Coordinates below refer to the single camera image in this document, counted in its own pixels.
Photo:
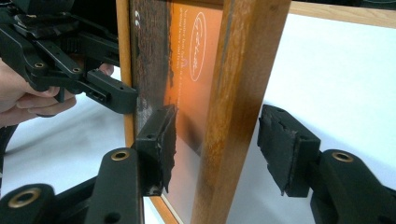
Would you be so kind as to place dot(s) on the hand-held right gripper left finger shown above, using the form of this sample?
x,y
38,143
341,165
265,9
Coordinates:
x,y
152,155

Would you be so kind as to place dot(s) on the wooden picture frame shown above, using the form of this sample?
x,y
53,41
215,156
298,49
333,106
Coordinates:
x,y
236,93

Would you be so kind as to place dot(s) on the wooden edge rail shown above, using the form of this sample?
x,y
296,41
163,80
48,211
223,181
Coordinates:
x,y
342,15

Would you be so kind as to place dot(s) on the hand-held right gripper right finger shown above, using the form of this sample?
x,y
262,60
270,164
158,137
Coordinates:
x,y
289,155

